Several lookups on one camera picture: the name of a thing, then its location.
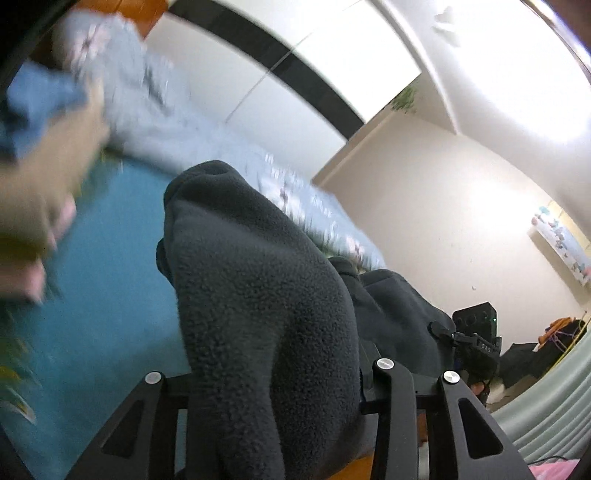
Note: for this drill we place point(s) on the blue fleece garment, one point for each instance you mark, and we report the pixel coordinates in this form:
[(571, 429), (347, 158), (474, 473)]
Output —
[(35, 96)]

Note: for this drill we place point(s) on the pink folded garment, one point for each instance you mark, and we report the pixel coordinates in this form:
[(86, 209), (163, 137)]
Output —
[(25, 279)]

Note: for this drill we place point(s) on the white and black wardrobe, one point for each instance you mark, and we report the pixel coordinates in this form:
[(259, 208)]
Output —
[(299, 78)]

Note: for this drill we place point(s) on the pale green curtain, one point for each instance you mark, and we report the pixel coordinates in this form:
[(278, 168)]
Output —
[(552, 418)]

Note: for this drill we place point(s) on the orange clothes pile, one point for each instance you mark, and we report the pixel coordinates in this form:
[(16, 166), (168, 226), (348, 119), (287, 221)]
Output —
[(554, 327)]

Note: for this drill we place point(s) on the floral green bed blanket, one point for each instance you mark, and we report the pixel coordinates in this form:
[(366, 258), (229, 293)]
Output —
[(108, 318)]

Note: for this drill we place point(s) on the light blue floral quilt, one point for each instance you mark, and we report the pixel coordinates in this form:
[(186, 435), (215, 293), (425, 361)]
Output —
[(152, 118)]

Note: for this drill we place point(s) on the beige folded garment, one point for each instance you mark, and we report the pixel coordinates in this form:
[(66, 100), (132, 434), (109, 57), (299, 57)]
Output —
[(35, 191)]

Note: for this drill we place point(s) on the colourful wall poster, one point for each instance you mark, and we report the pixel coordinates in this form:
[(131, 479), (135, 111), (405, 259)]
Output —
[(563, 242)]

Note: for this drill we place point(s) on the wooden bed frame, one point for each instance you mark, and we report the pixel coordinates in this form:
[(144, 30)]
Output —
[(143, 13)]

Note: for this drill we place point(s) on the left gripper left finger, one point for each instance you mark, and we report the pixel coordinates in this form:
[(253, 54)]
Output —
[(138, 441)]

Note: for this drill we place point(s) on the hanging green plant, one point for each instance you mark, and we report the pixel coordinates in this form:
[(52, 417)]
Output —
[(405, 100)]

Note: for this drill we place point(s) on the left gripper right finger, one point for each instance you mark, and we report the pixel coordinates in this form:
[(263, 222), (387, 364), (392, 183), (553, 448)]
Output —
[(464, 441)]

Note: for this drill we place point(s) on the black and white fleece jacket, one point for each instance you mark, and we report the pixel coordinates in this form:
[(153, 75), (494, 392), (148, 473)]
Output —
[(271, 329)]

